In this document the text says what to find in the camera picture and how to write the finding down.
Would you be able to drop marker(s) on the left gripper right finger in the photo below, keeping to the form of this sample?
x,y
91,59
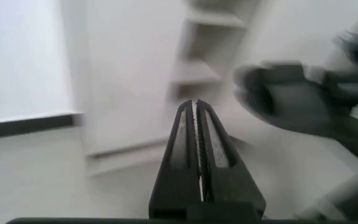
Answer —
x,y
228,186

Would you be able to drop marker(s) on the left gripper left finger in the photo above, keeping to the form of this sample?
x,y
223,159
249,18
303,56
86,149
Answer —
x,y
174,189

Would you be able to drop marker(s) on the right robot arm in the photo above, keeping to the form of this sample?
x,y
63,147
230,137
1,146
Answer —
x,y
294,99

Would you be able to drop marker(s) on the white shelf cabinet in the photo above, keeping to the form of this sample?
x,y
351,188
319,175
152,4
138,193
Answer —
x,y
126,77

